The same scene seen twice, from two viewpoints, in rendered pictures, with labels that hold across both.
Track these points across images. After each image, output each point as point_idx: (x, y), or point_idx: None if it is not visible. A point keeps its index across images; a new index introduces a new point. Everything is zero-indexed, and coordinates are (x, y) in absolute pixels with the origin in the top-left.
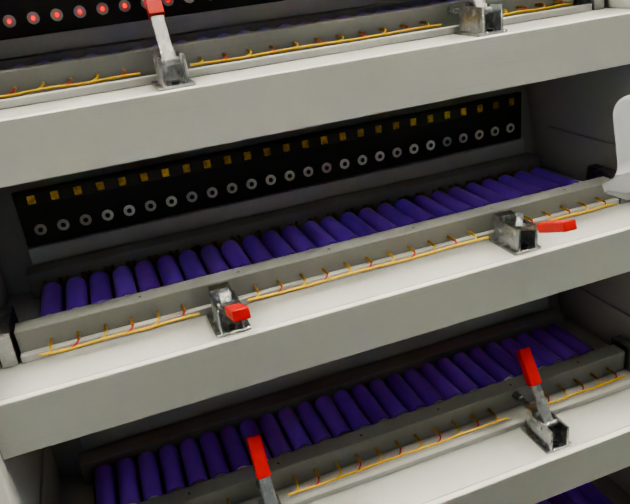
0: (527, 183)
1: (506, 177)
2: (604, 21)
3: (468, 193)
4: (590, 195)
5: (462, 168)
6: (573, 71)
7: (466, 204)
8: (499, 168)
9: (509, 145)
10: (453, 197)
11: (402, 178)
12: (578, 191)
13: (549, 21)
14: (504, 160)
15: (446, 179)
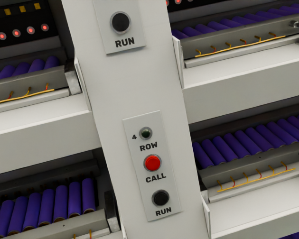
0: (60, 203)
1: (58, 189)
2: (39, 127)
3: (16, 210)
4: (84, 229)
5: (43, 173)
6: (22, 165)
7: (0, 227)
8: (65, 175)
9: (79, 155)
10: (4, 213)
11: None
12: (71, 229)
13: (6, 119)
14: (73, 167)
15: (23, 186)
